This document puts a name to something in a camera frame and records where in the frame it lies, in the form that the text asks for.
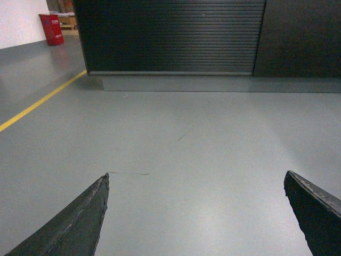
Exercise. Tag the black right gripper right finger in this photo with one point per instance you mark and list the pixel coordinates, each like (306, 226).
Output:
(317, 213)

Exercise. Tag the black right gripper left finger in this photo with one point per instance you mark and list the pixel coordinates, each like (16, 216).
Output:
(73, 231)

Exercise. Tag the red box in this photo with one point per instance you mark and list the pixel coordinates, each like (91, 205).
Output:
(52, 29)

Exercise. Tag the wooden pallet with boxes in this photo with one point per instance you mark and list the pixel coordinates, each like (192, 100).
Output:
(66, 19)

